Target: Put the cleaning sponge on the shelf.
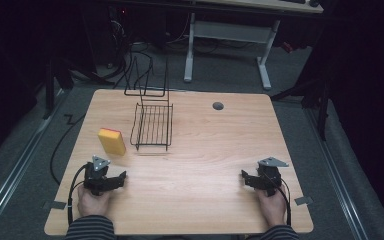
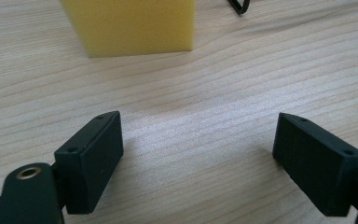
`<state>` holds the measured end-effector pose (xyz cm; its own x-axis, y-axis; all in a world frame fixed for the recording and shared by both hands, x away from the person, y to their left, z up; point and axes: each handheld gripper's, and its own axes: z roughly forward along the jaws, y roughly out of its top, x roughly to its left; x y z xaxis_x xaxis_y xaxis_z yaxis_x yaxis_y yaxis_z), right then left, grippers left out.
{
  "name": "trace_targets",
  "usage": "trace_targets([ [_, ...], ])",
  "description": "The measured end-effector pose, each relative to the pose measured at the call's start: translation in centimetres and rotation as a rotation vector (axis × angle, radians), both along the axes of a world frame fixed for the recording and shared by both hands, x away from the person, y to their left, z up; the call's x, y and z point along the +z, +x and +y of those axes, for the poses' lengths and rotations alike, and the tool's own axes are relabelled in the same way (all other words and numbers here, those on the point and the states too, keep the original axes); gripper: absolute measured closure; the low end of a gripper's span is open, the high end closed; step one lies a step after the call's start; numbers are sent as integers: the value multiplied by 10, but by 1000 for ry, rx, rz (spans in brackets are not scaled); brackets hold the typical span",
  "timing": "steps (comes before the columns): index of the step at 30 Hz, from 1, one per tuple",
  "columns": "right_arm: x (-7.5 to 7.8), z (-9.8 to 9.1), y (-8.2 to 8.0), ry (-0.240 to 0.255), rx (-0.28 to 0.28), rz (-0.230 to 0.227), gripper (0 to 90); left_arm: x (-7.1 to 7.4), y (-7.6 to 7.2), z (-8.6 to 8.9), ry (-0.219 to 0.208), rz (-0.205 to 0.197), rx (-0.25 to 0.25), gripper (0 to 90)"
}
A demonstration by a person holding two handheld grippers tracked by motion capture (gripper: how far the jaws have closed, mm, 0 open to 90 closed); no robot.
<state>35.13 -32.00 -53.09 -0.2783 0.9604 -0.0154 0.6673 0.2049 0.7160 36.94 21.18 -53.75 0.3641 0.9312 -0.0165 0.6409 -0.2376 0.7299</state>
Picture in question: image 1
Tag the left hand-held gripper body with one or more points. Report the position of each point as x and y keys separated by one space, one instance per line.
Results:
x=95 y=176

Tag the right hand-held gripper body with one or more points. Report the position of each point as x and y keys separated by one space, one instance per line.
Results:
x=269 y=176

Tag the person's left hand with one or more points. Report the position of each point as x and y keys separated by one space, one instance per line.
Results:
x=92 y=203

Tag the person's right hand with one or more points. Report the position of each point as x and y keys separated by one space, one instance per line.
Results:
x=272 y=208

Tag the yellow sponge with red edge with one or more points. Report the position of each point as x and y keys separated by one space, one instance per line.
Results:
x=112 y=142

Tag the grey tape piece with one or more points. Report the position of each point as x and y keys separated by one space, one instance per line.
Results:
x=56 y=205
x=303 y=200

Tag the dark round table grommet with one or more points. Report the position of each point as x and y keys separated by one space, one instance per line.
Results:
x=218 y=106

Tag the black stand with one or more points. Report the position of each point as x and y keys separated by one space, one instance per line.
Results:
x=49 y=90
x=322 y=110

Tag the metal floor rail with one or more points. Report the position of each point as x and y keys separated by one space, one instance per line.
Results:
x=338 y=180
x=10 y=180

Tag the white metal frame desk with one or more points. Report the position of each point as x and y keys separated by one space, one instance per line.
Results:
x=230 y=31

